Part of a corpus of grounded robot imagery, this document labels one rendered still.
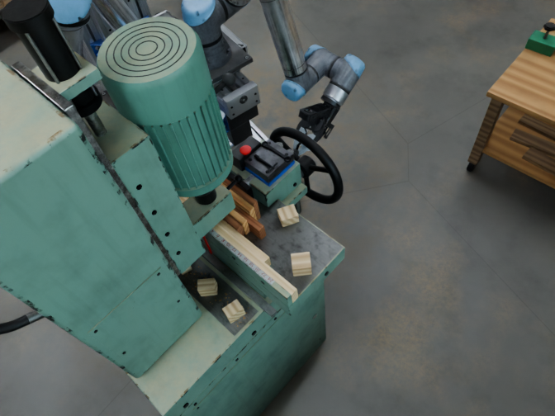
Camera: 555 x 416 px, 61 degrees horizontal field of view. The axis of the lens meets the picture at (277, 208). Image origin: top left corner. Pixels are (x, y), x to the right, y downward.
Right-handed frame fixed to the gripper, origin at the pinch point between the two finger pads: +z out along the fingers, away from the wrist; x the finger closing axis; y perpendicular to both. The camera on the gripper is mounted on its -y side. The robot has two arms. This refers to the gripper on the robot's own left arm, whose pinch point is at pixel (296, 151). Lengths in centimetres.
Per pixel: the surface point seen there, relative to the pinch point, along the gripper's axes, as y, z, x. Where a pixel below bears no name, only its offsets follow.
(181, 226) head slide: -60, 24, -17
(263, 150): -32.9, 3.5, -8.2
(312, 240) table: -28.9, 15.5, -31.9
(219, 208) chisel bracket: -45, 20, -13
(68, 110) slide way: -97, 9, -17
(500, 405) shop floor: 61, 40, -98
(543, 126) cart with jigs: 105, -68, -49
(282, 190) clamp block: -27.0, 9.7, -16.4
